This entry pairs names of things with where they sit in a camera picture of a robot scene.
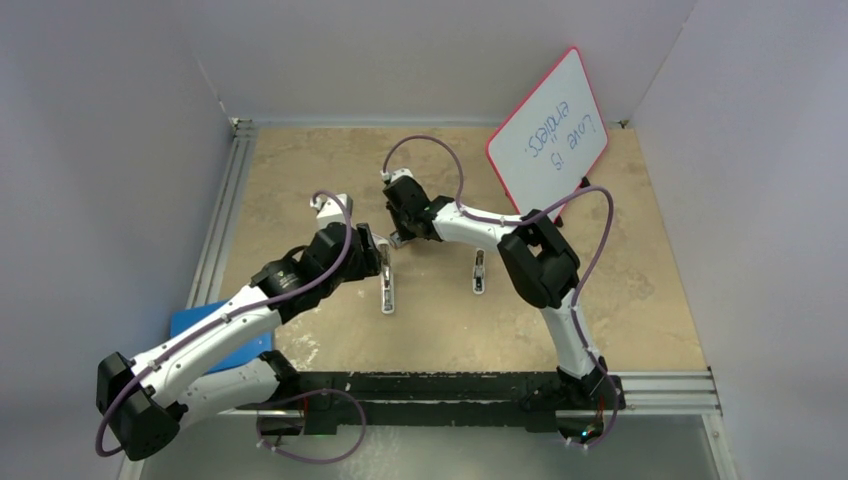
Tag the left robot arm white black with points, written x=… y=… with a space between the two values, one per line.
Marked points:
x=147 y=400

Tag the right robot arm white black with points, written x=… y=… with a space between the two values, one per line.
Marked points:
x=542 y=266

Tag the white stapler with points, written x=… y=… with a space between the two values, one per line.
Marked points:
x=478 y=272
x=388 y=302

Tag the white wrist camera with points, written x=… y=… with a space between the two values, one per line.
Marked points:
x=331 y=211
x=388 y=177

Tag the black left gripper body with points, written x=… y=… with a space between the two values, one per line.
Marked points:
x=331 y=285

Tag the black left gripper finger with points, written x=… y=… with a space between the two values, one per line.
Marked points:
x=362 y=267
x=373 y=246

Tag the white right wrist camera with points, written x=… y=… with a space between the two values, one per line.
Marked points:
x=388 y=177

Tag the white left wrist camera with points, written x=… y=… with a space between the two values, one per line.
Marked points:
x=331 y=211

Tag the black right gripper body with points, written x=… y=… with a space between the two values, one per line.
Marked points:
x=402 y=222

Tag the red framed whiteboard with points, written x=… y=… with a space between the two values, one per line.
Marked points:
x=551 y=141

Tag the black whiteboard easel stand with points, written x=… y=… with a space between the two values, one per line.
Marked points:
x=558 y=220

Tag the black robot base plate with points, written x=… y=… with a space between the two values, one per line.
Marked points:
x=536 y=401

